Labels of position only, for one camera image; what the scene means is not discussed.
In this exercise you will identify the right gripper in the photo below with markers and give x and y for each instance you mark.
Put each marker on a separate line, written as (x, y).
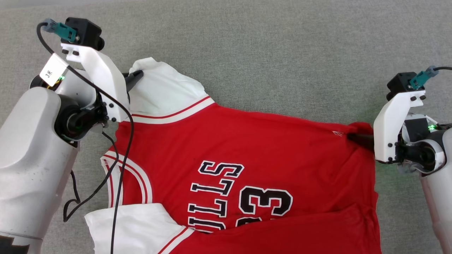
(415, 153)

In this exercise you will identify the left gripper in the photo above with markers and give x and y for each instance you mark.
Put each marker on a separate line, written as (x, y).
(79, 116)

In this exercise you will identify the red Bulls basketball jersey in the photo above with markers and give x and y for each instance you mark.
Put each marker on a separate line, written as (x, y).
(268, 148)

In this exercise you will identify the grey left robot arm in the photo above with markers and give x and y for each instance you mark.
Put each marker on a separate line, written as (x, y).
(28, 162)

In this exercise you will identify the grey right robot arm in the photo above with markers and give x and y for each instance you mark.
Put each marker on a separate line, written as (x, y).
(441, 201)

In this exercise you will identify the white left camera bracket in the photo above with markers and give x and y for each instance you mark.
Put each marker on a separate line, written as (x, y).
(102, 77)

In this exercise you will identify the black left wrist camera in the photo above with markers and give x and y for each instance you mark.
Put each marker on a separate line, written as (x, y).
(86, 31)

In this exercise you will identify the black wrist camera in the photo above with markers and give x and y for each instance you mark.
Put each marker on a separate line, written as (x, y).
(400, 84)
(86, 31)

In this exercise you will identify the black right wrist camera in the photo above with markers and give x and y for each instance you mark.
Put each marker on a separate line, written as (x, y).
(400, 84)

